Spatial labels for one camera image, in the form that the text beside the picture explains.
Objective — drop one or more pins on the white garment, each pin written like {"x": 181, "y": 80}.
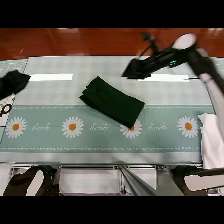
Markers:
{"x": 213, "y": 140}

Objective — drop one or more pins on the dark green T-shirt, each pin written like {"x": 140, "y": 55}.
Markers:
{"x": 111, "y": 100}

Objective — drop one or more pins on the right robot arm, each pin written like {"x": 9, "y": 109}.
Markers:
{"x": 200, "y": 63}

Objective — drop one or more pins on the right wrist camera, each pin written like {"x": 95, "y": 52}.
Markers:
{"x": 149, "y": 41}

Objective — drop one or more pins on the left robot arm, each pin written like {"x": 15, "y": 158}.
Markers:
{"x": 13, "y": 83}

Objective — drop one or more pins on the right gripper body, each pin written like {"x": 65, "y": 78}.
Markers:
{"x": 138, "y": 69}

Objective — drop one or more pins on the silver frame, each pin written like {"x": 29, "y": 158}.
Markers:
{"x": 140, "y": 186}

